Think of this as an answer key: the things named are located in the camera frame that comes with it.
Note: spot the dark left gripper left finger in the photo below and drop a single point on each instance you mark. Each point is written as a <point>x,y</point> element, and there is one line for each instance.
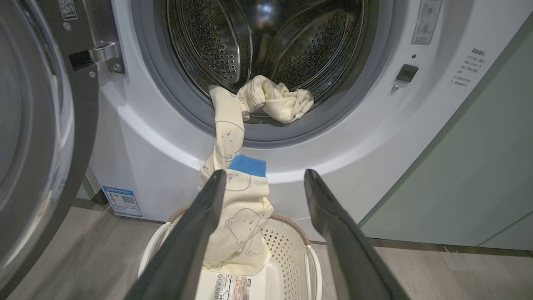
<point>183,250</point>

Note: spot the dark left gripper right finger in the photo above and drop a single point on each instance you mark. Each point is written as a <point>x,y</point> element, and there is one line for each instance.
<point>345,250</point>

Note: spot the cream bear-print garment blue trim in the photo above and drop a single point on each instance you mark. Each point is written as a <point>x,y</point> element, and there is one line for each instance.
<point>241,225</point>

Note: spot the black round washing machine door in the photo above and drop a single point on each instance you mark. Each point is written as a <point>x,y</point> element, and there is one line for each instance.
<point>37,125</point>

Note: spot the cream perforated laundry basket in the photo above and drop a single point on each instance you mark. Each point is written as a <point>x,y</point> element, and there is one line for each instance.
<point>287,254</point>

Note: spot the white basket barcode label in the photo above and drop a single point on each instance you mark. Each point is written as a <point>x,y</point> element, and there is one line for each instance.
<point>231,287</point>

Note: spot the white washing machine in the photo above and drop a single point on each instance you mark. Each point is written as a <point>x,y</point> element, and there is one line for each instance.
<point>166,137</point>

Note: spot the black door lock socket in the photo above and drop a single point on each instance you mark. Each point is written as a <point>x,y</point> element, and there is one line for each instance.
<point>407,73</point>

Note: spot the chrome door hinge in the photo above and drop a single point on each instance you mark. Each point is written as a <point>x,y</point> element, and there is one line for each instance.
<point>106,54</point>

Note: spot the blue energy label sticker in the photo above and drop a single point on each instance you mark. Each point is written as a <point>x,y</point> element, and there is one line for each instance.
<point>123,202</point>

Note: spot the pale green tall cabinet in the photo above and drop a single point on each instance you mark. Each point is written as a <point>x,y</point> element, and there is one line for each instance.
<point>466,175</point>

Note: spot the perforated steel washer drum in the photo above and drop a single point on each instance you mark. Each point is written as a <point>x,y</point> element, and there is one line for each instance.
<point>208,41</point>

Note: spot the grey warning label sticker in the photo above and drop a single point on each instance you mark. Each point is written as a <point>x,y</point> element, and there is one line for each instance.
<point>427,21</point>

